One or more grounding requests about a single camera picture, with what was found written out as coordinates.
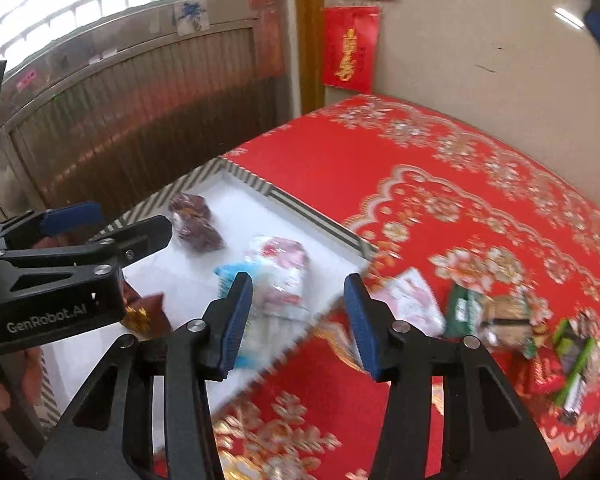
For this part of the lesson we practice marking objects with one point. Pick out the dark green snack packet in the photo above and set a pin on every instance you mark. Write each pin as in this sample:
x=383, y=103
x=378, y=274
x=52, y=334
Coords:
x=463, y=312

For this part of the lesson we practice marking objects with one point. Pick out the small red gold snack packet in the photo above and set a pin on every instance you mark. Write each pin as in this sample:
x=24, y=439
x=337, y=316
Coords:
x=144, y=315

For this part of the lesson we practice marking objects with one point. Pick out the operator left hand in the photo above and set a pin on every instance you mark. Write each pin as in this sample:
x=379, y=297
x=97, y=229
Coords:
x=31, y=380

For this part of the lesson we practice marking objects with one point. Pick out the dark purple snack bag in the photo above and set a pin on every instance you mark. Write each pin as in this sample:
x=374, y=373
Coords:
x=191, y=219

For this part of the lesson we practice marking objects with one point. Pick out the yellow door frame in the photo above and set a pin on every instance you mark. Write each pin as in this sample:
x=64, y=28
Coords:
x=310, y=31

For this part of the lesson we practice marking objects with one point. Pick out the brown wooden door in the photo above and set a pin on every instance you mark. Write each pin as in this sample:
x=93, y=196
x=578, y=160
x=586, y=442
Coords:
x=118, y=111

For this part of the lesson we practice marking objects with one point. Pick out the red candy packet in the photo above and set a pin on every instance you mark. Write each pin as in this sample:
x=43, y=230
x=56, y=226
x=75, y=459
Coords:
x=540, y=375

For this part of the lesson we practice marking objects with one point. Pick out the black striped snack bar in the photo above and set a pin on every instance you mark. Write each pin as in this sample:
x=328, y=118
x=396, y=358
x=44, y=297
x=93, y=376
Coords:
x=573, y=343

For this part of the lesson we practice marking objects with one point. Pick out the white pink strawberry snack bag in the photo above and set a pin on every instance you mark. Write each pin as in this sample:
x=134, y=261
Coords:
x=283, y=265

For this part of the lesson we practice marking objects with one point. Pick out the white pink strawberry snack pack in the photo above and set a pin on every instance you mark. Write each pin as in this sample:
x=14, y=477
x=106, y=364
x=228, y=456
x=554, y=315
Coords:
x=410, y=299

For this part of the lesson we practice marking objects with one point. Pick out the clear bag of snacks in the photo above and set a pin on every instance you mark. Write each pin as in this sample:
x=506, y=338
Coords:
x=505, y=324

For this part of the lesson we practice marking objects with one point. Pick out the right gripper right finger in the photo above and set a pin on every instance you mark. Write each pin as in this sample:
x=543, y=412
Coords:
x=488, y=433

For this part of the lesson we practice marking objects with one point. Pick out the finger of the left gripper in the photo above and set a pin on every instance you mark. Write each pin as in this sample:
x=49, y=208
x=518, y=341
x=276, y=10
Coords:
x=124, y=245
x=24, y=231

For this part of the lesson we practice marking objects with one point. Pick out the light blue snack packet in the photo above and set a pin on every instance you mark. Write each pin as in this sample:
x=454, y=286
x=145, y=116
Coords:
x=254, y=338

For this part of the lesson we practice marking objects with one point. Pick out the lower red wall banner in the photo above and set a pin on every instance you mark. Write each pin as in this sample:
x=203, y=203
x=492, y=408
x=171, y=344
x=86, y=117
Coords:
x=350, y=41

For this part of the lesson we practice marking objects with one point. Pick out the striped white storage box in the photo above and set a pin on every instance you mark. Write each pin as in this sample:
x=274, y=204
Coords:
x=244, y=206

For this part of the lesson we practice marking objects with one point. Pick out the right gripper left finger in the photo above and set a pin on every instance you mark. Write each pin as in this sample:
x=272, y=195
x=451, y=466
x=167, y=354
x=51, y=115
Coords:
x=106, y=431

